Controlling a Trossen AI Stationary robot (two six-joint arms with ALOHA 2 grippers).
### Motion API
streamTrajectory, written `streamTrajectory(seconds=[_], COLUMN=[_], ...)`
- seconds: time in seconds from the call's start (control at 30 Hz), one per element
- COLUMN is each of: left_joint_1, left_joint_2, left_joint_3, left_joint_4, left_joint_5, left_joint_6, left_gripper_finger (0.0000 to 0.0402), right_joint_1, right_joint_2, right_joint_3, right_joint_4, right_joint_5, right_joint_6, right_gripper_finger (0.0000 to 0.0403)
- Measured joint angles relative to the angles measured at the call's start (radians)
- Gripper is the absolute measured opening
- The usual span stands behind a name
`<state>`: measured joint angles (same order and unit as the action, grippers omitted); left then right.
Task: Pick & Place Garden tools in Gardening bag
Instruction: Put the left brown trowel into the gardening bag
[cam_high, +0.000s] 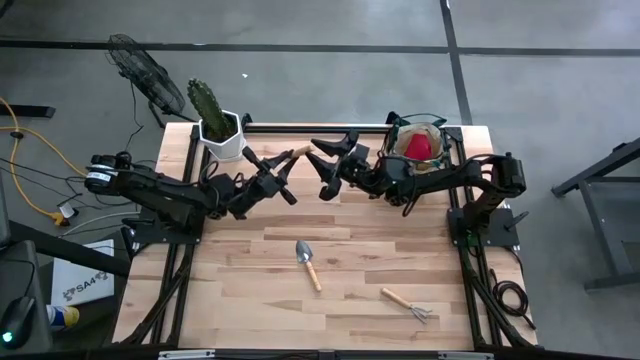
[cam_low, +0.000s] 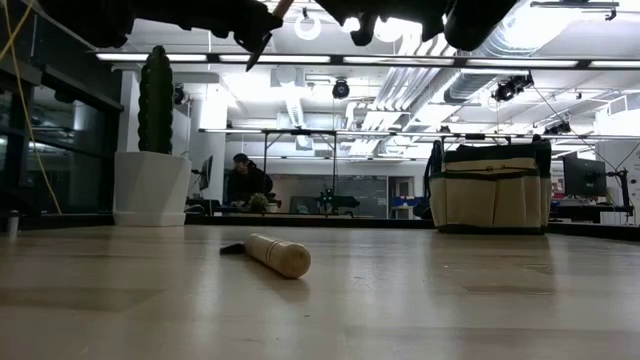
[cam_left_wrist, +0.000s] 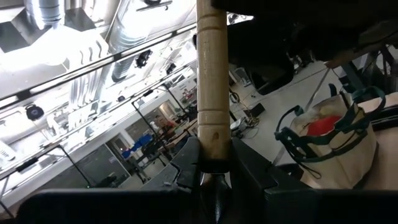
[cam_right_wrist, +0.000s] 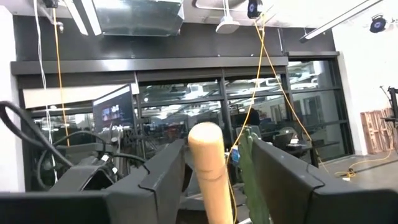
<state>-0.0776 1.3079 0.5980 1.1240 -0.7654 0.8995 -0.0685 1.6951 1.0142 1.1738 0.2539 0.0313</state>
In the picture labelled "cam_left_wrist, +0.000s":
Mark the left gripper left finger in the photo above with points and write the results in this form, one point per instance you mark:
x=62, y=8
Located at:
x=109, y=208

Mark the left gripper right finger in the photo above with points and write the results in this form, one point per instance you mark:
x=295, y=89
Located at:
x=311, y=208

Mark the beige green gardening bag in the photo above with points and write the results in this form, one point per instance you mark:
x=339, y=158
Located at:
x=342, y=161

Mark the red garden glove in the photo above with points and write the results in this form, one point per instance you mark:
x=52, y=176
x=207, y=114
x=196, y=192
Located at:
x=323, y=126

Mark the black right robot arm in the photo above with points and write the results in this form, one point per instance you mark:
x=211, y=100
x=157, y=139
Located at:
x=311, y=25

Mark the blue storage bins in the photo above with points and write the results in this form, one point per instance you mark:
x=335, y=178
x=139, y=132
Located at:
x=140, y=143

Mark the black desk frame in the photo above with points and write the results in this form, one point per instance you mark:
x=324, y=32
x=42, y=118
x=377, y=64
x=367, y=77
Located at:
x=353, y=76

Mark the black aluminium table frame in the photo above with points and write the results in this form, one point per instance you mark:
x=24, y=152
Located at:
x=388, y=119

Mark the black ceiling camera cluster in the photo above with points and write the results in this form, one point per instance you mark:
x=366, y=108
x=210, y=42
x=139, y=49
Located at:
x=143, y=58

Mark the round black ceiling camera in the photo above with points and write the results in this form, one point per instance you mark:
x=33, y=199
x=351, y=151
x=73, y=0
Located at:
x=34, y=112

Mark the silver ceiling air duct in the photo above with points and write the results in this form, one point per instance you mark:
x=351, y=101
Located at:
x=124, y=31

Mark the black overhead rig frame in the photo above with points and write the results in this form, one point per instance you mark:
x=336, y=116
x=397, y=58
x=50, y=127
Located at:
x=117, y=56

